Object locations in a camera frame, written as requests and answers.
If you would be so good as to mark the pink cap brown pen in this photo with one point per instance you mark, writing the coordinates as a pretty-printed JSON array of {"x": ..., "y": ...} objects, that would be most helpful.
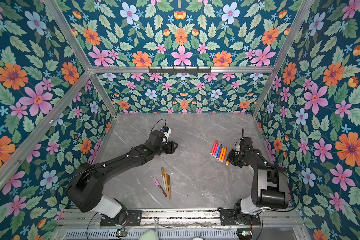
[{"x": 159, "y": 186}]

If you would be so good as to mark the brown fountain pen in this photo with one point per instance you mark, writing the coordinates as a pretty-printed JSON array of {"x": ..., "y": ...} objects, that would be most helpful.
[{"x": 169, "y": 186}]

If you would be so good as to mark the beige pen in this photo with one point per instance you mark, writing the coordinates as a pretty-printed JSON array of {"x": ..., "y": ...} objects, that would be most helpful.
[{"x": 166, "y": 181}]

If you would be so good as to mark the purple highlighter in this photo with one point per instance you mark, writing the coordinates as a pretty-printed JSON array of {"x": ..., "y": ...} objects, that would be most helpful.
[{"x": 218, "y": 151}]

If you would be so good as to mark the metal hook rack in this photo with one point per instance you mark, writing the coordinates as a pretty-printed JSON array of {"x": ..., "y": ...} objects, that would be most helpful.
[{"x": 180, "y": 70}]

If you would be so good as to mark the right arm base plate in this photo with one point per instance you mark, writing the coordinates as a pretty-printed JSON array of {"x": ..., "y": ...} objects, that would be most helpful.
[{"x": 231, "y": 217}]

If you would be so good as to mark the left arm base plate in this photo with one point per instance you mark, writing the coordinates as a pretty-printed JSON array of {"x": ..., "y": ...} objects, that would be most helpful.
[{"x": 128, "y": 218}]

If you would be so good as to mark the blue highlighter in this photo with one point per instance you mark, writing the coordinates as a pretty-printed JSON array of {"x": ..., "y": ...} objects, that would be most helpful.
[{"x": 216, "y": 153}]

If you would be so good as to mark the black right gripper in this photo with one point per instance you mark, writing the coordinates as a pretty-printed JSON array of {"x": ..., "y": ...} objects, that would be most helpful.
[{"x": 230, "y": 158}]

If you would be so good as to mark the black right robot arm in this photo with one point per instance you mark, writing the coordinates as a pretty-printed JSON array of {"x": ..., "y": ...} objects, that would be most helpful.
[{"x": 269, "y": 186}]

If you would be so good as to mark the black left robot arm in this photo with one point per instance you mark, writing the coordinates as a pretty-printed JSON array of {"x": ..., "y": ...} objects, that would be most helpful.
[{"x": 85, "y": 188}]

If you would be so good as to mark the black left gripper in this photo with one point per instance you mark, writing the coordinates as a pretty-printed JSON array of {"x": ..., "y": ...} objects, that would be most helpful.
[{"x": 171, "y": 147}]

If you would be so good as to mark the gold brown pen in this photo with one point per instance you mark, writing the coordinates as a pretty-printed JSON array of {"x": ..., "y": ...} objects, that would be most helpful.
[{"x": 162, "y": 170}]

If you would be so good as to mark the pink highlighter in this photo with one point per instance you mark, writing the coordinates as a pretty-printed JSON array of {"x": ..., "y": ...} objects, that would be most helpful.
[
  {"x": 213, "y": 147},
  {"x": 216, "y": 149}
]

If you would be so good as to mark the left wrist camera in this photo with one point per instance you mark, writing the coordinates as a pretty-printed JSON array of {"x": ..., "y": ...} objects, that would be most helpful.
[{"x": 166, "y": 131}]

